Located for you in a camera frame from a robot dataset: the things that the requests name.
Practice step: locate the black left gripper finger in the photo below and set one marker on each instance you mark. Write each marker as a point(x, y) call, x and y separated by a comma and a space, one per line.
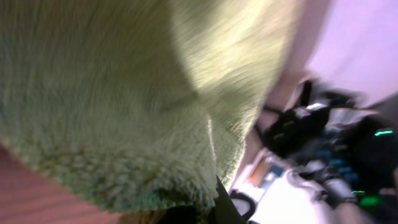
point(224, 211)

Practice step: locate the green microfiber cloth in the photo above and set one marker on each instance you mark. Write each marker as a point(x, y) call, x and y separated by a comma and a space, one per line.
point(138, 105)

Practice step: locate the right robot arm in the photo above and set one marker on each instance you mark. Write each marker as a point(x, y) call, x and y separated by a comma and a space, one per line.
point(350, 152)

